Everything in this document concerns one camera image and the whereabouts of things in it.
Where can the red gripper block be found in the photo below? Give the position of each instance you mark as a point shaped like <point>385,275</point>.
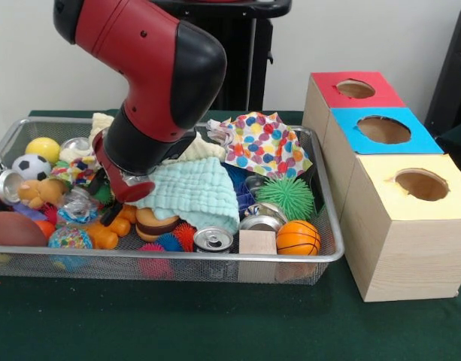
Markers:
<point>134,192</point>

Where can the silver can with pull tab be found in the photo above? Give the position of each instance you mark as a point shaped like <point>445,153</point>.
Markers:
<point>213,238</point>

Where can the cream waffle cloth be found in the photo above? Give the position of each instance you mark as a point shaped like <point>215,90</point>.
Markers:
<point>205,148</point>

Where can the clear crinkled plastic packet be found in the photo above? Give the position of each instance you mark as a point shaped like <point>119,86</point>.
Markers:
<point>77,207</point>

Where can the orange toy basketball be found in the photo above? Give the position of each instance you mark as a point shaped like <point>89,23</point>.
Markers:
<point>298,237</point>

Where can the yellow ball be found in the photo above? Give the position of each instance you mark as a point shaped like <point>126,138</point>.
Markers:
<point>42,148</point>

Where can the toy hamburger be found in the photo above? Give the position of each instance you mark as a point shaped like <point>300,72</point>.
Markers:
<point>155,225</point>

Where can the silver mesh bin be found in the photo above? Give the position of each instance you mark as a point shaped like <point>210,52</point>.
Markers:
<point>328,225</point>

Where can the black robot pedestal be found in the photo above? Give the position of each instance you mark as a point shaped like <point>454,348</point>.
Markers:
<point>252,56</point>

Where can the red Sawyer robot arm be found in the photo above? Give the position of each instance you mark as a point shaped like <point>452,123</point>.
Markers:
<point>151,64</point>

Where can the wooden box with three holes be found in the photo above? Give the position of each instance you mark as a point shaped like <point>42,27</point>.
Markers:
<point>410,255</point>

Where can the small soccer ball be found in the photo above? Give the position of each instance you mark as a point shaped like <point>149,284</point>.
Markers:
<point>31,165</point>

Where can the polka-dot cloth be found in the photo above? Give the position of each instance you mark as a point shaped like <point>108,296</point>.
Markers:
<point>264,144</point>

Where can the large green spiky ball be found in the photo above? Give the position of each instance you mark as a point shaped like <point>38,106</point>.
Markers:
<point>284,195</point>

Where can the wooden block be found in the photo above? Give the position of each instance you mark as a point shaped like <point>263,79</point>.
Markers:
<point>257,241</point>

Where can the dark green table cloth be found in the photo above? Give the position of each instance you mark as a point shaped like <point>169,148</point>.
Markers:
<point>457,139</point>
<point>215,323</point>

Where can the mint waffle cloth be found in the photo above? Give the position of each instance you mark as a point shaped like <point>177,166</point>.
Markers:
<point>200,192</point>

